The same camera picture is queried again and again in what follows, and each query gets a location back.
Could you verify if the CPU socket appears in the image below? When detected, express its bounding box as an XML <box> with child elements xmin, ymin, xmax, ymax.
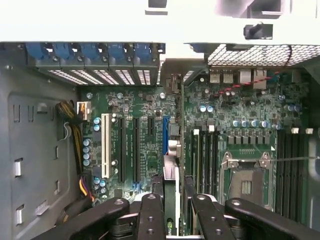
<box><xmin>228</xmin><ymin>168</ymin><xmax>267</xmax><ymax>210</ymax></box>

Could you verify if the silver Ethernet port block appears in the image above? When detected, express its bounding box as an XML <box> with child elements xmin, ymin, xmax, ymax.
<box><xmin>238</xmin><ymin>67</ymin><xmax>268</xmax><ymax>90</ymax></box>

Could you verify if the thin metal locking lever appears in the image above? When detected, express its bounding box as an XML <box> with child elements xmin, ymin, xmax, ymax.
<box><xmin>271</xmin><ymin>154</ymin><xmax>320</xmax><ymax>163</ymax></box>

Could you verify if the red and black twisted wire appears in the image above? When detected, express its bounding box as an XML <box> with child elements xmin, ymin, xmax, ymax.
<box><xmin>216</xmin><ymin>44</ymin><xmax>294</xmax><ymax>97</ymax></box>

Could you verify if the long black expansion slot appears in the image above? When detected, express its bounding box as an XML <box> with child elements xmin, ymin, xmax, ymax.
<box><xmin>118</xmin><ymin>116</ymin><xmax>126</xmax><ymax>184</ymax></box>
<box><xmin>131</xmin><ymin>116</ymin><xmax>141</xmax><ymax>184</ymax></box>

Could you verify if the yellow and black wire bundle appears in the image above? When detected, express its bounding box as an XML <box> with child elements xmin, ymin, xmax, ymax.
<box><xmin>55</xmin><ymin>100</ymin><xmax>97</xmax><ymax>227</ymax></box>

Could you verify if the white expansion slot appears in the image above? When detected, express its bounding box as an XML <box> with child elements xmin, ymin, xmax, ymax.
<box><xmin>100</xmin><ymin>113</ymin><xmax>113</xmax><ymax>180</ymax></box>

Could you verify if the green motherboard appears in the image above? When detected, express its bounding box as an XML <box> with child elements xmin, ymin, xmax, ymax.
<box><xmin>77</xmin><ymin>68</ymin><xmax>310</xmax><ymax>226</ymax></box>

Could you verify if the black RAM slot bank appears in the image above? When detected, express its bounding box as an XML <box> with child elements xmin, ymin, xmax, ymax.
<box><xmin>276</xmin><ymin>128</ymin><xmax>307</xmax><ymax>220</ymax></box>

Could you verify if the metal socket cover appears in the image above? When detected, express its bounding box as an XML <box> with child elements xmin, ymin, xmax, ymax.
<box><xmin>220</xmin><ymin>150</ymin><xmax>274</xmax><ymax>176</ymax></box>

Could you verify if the short black expansion slot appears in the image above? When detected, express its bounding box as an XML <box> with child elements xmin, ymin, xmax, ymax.
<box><xmin>146</xmin><ymin>116</ymin><xmax>155</xmax><ymax>136</ymax></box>

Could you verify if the blue slot cover clip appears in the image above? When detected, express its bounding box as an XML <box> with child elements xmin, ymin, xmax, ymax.
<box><xmin>78</xmin><ymin>42</ymin><xmax>102</xmax><ymax>65</ymax></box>
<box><xmin>24</xmin><ymin>42</ymin><xmax>50</xmax><ymax>66</ymax></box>
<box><xmin>52</xmin><ymin>42</ymin><xmax>72</xmax><ymax>66</ymax></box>
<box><xmin>132</xmin><ymin>42</ymin><xmax>154</xmax><ymax>65</ymax></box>
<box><xmin>107</xmin><ymin>42</ymin><xmax>127</xmax><ymax>65</ymax></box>

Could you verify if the white power connector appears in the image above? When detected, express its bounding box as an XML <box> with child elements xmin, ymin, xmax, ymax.
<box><xmin>76</xmin><ymin>100</ymin><xmax>93</xmax><ymax>123</ymax></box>

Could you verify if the silver USB port block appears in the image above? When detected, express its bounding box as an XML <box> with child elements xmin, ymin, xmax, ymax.
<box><xmin>209</xmin><ymin>68</ymin><xmax>235</xmax><ymax>84</ymax></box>

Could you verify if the blue expansion slot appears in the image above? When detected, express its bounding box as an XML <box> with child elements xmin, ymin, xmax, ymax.
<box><xmin>161</xmin><ymin>116</ymin><xmax>171</xmax><ymax>156</ymax></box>

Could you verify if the open PC case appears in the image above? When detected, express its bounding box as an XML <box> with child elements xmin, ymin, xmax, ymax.
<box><xmin>0</xmin><ymin>0</ymin><xmax>320</xmax><ymax>240</ymax></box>

